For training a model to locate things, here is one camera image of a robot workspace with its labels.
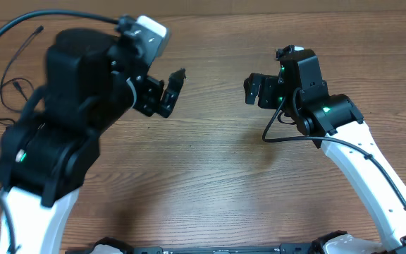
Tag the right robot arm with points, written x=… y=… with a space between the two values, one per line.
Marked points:
x=335 y=125

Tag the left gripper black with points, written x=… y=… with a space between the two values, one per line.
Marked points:
x=149 y=102

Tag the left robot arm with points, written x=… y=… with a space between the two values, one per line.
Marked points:
x=93 y=78

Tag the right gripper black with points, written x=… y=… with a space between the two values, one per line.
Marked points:
x=268 y=87

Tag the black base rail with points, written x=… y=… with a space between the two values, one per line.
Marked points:
x=231 y=249

